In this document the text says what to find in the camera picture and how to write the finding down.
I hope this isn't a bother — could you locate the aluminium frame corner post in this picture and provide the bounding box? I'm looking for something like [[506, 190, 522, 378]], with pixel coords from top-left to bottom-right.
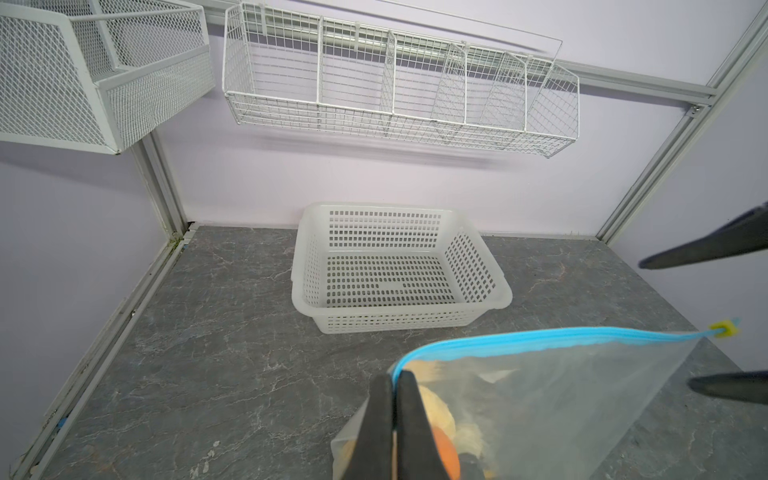
[[596, 5, 767, 246]]

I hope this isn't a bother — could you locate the orange toy fruit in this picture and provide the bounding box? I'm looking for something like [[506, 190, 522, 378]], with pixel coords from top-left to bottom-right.
[[431, 426, 461, 480]]

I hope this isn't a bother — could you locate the beige toy garlic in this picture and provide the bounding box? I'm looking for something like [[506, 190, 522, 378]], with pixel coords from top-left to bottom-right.
[[418, 385, 456, 439]]

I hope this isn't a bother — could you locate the clear zip top bag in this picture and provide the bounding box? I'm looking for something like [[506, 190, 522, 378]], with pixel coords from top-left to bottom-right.
[[330, 327, 701, 479]]

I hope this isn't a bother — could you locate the white wire wall shelf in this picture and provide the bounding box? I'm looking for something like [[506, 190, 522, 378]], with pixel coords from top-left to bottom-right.
[[222, 2, 580, 158]]

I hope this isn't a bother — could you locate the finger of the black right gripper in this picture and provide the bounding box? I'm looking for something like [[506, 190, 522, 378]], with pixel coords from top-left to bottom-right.
[[688, 371, 768, 405], [638, 203, 767, 269]]

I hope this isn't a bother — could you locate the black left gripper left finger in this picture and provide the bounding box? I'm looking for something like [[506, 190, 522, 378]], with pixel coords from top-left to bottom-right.
[[342, 373, 395, 480]]

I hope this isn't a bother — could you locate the white mesh wall box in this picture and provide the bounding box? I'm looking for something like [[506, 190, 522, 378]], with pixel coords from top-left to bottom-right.
[[1, 1, 215, 154]]

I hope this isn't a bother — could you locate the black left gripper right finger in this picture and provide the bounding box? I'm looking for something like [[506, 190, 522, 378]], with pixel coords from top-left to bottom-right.
[[395, 370, 449, 480]]

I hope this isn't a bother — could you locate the white perforated plastic basket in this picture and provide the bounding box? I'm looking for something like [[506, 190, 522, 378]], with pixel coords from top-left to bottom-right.
[[291, 203, 513, 334]]

